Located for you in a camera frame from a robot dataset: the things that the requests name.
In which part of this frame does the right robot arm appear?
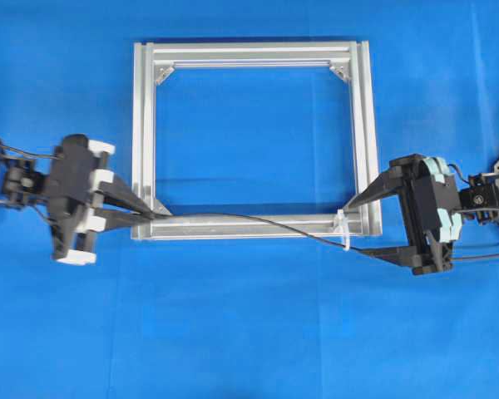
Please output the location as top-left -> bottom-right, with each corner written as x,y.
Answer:
347,154 -> 499,275

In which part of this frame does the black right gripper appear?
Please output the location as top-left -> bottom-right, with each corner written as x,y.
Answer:
345,154 -> 462,274

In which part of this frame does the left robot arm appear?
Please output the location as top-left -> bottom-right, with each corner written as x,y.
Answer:
0,135 -> 170,265

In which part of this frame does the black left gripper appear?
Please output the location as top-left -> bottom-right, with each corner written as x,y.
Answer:
42,135 -> 166,265

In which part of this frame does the aluminium extrusion frame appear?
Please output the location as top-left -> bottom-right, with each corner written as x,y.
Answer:
131,41 -> 383,240

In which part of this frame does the clear zip tie loop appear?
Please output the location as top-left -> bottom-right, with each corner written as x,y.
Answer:
333,209 -> 351,251

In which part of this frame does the black wire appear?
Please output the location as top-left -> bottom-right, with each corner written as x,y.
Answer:
141,212 -> 499,262

